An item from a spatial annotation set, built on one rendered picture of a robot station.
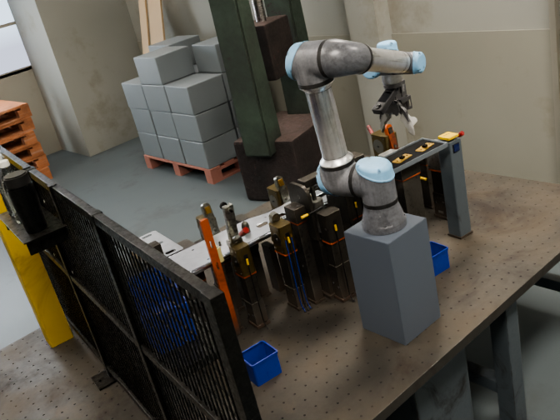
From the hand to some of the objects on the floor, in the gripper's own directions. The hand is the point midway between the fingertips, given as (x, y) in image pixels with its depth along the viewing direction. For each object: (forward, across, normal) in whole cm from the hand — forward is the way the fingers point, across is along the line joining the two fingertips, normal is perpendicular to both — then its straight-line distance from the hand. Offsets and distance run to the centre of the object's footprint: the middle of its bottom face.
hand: (397, 135), depth 255 cm
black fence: (+126, +24, +122) cm, 177 cm away
